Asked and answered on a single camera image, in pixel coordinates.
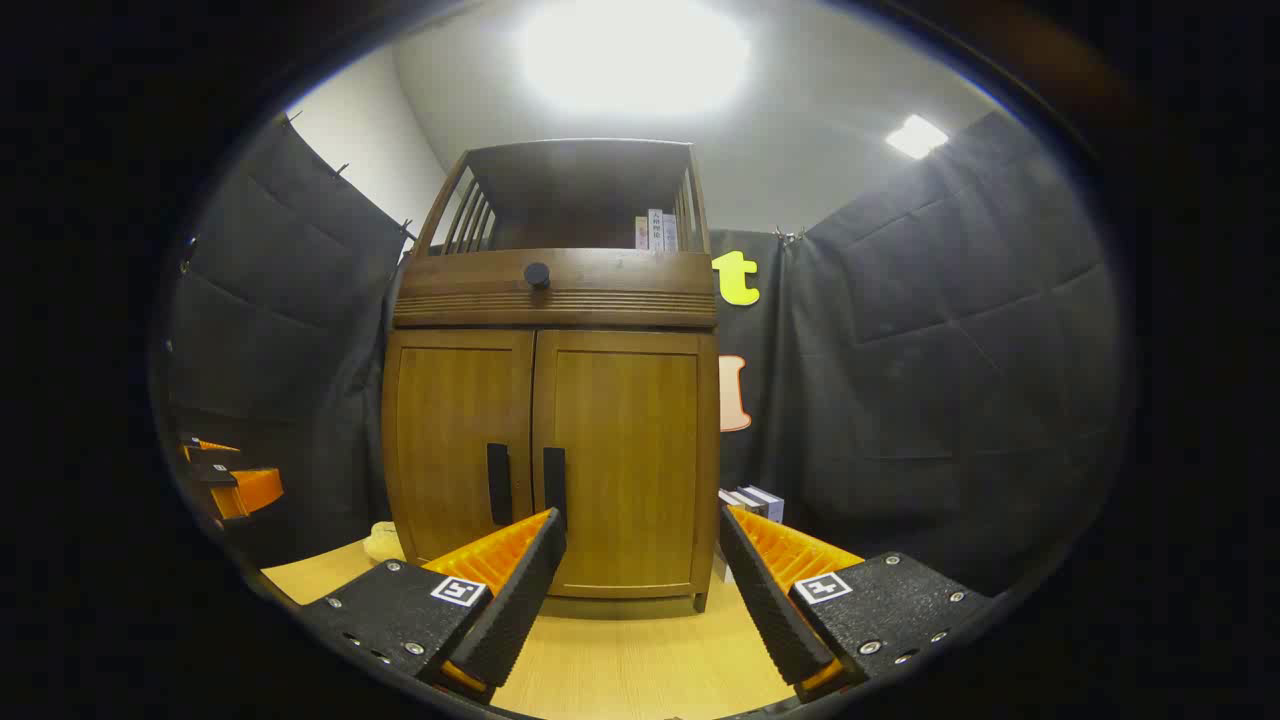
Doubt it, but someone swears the wooden double-door shoe cabinet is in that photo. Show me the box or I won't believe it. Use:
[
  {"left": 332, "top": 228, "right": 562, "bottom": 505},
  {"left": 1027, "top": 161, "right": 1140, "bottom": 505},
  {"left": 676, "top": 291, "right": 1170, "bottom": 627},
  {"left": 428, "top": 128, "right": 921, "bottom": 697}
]
[{"left": 380, "top": 138, "right": 721, "bottom": 613}]

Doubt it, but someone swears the black backdrop cloth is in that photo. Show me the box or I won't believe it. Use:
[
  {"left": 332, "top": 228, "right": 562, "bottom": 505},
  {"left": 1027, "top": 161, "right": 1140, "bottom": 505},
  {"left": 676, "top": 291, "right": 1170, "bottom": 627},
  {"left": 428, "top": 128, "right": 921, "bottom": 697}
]
[{"left": 165, "top": 108, "right": 1126, "bottom": 593}]

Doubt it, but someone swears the large ceiling light panel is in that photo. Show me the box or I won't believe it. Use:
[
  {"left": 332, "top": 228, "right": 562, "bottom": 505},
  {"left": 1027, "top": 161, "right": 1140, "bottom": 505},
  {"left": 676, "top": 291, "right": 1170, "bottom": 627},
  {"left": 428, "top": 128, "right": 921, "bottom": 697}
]
[{"left": 520, "top": 0, "right": 751, "bottom": 117}]

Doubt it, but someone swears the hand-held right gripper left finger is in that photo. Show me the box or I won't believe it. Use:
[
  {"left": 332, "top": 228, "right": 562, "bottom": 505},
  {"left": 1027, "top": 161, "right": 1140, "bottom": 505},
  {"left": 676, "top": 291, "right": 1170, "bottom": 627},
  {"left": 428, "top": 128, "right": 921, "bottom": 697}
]
[{"left": 298, "top": 506, "right": 569, "bottom": 701}]

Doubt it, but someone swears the small ceiling light panel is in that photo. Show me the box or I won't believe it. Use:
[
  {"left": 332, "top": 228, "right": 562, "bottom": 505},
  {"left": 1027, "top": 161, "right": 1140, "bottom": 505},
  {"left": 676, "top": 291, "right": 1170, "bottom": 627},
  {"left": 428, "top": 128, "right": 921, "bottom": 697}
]
[{"left": 885, "top": 114, "right": 949, "bottom": 160}]

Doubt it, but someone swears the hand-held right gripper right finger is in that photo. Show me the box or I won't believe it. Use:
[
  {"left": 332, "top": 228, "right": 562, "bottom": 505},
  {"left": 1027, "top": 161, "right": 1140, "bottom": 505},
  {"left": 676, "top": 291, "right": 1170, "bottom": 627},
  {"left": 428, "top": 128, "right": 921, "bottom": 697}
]
[{"left": 718, "top": 504, "right": 993, "bottom": 701}]

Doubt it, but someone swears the cream plush toy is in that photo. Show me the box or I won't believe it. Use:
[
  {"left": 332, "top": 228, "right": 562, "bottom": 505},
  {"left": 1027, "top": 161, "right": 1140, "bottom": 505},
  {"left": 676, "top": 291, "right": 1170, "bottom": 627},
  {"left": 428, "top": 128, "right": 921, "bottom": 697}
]
[{"left": 362, "top": 521, "right": 407, "bottom": 564}]

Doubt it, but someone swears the wooden shoe cabinet door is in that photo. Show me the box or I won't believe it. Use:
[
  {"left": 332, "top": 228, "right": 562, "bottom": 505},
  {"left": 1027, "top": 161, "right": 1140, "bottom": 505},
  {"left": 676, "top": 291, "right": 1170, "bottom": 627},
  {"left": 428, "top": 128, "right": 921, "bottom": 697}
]
[
  {"left": 533, "top": 330, "right": 706, "bottom": 593},
  {"left": 385, "top": 330, "right": 537, "bottom": 567}
]

